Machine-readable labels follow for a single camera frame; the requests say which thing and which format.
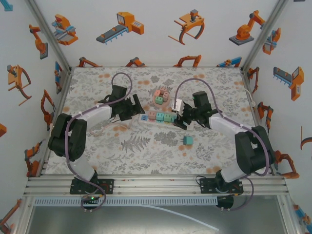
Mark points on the aluminium rear rail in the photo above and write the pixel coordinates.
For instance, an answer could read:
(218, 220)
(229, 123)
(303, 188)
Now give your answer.
(158, 66)

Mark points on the aluminium frame post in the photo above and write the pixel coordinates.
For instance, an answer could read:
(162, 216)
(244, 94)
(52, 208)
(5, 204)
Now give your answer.
(51, 36)
(262, 36)

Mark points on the aluminium frame leg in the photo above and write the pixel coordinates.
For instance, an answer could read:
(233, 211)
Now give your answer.
(23, 217)
(288, 214)

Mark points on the aluminium frame beam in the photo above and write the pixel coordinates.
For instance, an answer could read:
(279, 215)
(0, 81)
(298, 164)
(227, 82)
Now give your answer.
(156, 185)

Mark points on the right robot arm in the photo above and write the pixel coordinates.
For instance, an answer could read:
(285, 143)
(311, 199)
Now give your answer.
(253, 151)

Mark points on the white six-way power strip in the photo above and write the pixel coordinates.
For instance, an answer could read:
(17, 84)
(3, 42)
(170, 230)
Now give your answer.
(144, 118)

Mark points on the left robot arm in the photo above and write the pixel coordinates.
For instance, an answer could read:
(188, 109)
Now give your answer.
(73, 136)

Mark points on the aluminium side rail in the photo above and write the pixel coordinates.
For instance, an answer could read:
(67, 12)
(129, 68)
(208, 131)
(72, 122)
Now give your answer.
(246, 80)
(60, 107)

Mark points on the floral tablecloth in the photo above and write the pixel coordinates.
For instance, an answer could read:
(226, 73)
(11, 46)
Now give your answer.
(151, 158)

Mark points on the black connector housing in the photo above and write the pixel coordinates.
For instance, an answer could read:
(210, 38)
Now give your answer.
(225, 202)

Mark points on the small board with green light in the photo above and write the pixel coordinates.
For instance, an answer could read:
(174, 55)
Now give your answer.
(91, 198)

